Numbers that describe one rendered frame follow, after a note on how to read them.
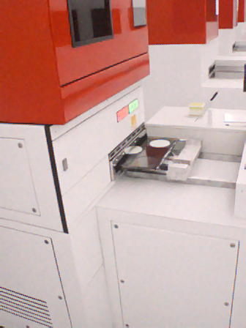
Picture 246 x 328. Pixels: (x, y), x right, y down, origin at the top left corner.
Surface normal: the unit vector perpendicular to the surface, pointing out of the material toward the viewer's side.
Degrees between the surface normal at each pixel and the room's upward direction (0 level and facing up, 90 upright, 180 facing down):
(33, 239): 90
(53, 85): 90
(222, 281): 90
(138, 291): 90
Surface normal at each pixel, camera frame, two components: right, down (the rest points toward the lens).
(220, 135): -0.38, 0.40
